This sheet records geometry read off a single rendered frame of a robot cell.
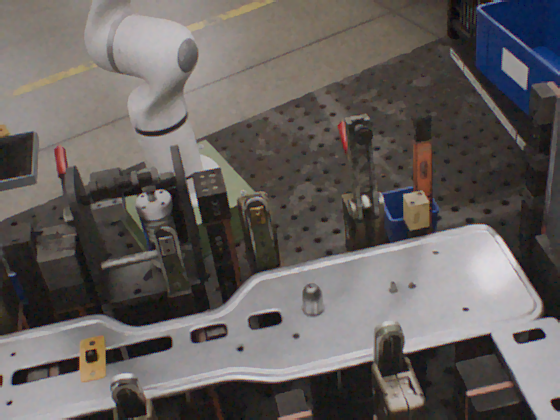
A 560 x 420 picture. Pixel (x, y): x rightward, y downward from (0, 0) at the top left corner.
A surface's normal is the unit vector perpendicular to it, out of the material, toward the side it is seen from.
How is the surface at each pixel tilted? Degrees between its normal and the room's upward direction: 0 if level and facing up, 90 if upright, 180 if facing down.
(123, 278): 0
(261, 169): 0
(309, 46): 0
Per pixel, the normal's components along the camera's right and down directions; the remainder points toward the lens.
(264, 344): -0.11, -0.77
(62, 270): 0.20, 0.61
